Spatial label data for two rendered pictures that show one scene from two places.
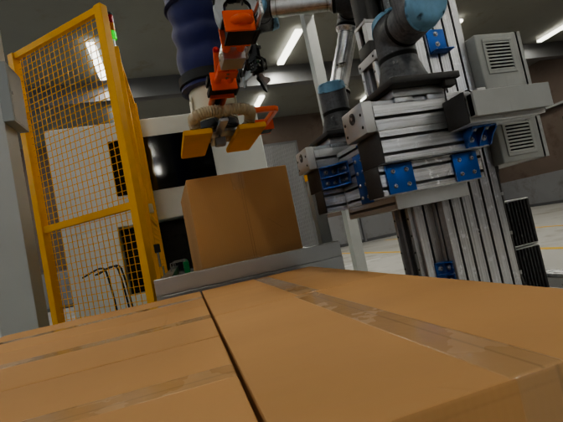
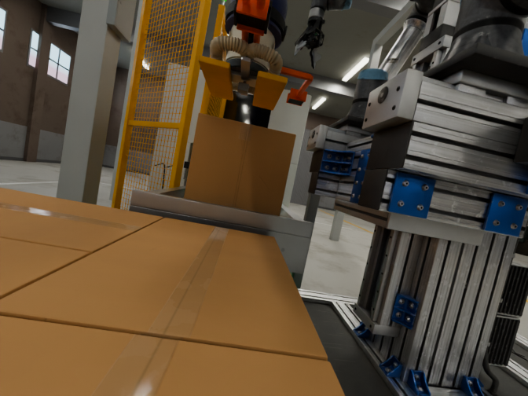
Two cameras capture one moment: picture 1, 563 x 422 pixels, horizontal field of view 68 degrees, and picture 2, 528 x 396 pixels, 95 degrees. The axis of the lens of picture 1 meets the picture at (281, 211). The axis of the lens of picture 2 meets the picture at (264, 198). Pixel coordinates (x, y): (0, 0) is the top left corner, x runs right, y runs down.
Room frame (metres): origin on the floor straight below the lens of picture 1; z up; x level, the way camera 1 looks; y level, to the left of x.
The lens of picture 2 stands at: (0.64, -0.14, 0.74)
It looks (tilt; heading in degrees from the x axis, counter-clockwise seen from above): 4 degrees down; 9
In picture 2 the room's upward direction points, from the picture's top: 11 degrees clockwise
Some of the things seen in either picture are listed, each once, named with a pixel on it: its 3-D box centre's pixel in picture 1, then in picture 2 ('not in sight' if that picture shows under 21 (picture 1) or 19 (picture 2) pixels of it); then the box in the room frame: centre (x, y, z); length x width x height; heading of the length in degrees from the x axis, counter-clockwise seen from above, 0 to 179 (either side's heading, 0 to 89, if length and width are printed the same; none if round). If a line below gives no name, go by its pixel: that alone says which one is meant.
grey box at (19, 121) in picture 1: (12, 98); (122, 9); (2.04, 1.21, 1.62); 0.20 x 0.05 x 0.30; 14
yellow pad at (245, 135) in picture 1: (243, 134); (268, 89); (1.59, 0.08, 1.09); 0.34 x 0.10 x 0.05; 16
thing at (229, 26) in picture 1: (236, 28); not in sight; (0.99, 0.02, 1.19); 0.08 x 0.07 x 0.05; 16
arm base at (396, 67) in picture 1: (400, 73); (479, 58); (1.25, -0.44, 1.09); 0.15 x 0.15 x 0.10
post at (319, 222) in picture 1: (328, 259); (307, 226); (2.22, -0.20, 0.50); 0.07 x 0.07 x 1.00; 14
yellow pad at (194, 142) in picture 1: (194, 141); (219, 78); (1.54, 0.27, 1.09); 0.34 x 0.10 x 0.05; 16
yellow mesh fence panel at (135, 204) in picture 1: (85, 208); (154, 116); (2.34, 1.09, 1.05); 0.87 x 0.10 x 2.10; 66
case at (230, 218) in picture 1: (235, 228); (239, 173); (1.88, 0.22, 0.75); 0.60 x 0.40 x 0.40; 16
